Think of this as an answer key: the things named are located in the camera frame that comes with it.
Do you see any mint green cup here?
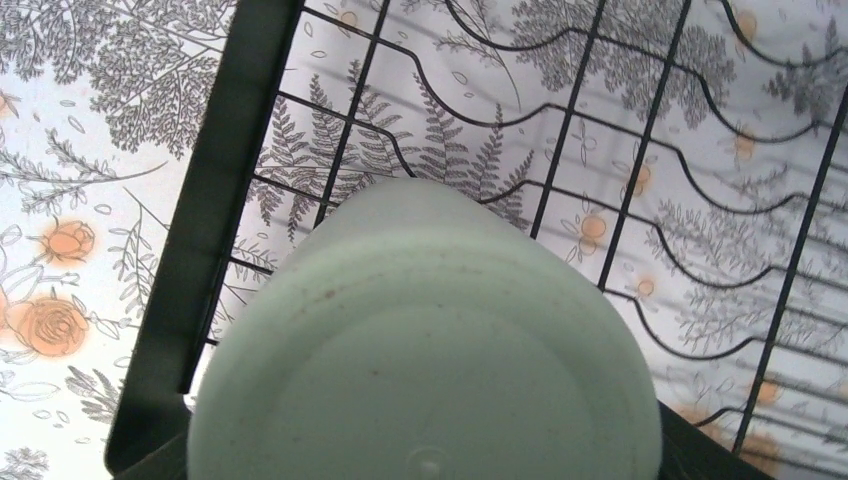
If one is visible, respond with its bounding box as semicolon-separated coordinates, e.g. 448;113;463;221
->
187;179;662;479

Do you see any floral patterned table mat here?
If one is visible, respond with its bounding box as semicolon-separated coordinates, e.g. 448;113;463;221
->
1;1;847;479

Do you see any black wire dish rack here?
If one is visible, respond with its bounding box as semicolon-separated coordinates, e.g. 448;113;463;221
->
105;1;847;479

